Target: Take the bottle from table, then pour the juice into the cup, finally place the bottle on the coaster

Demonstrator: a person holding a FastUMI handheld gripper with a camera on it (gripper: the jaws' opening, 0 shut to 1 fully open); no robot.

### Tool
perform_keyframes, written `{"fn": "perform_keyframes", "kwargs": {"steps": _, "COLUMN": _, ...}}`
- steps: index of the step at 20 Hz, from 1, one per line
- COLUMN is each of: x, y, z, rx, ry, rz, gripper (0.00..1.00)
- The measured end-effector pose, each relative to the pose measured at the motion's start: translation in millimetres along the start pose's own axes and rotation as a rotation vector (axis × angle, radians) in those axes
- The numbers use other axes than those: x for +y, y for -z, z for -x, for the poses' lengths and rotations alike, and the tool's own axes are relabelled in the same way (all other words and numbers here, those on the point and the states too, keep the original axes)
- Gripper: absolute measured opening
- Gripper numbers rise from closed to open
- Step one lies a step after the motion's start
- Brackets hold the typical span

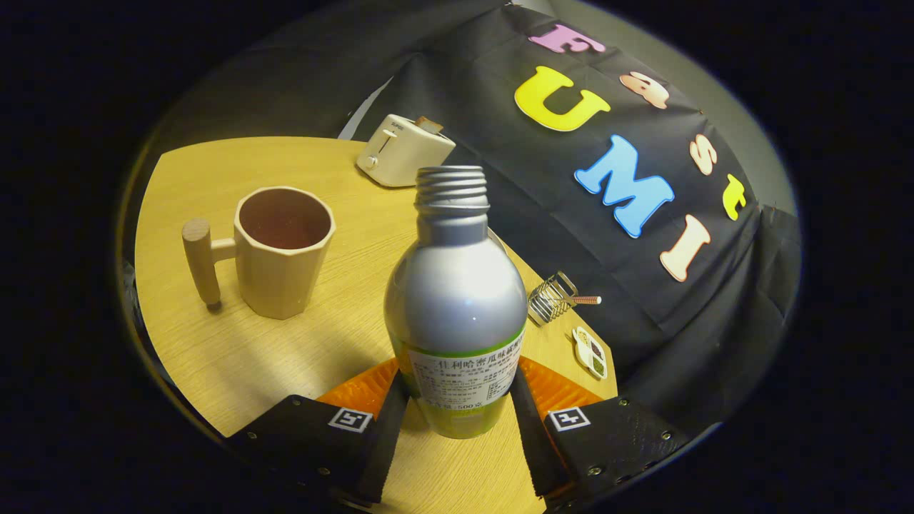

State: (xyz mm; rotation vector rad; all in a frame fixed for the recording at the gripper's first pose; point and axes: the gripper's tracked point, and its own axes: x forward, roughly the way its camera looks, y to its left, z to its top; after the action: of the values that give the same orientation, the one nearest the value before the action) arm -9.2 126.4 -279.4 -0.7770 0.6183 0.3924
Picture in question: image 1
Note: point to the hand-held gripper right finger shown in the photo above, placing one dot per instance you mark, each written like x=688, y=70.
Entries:
x=532, y=442

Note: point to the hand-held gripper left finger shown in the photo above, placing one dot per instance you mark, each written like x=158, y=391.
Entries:
x=385, y=442

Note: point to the silver juice bottle green label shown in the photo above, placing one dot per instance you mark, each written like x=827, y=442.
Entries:
x=457, y=300

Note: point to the white divided condiment dish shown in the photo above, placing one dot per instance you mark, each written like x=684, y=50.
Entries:
x=590, y=353

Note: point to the wooden table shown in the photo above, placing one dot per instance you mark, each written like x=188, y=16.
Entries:
x=321, y=357

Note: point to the cream toaster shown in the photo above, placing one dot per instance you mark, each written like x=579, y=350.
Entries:
x=400, y=160

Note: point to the toast slice in toaster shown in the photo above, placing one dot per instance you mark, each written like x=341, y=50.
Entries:
x=429, y=125

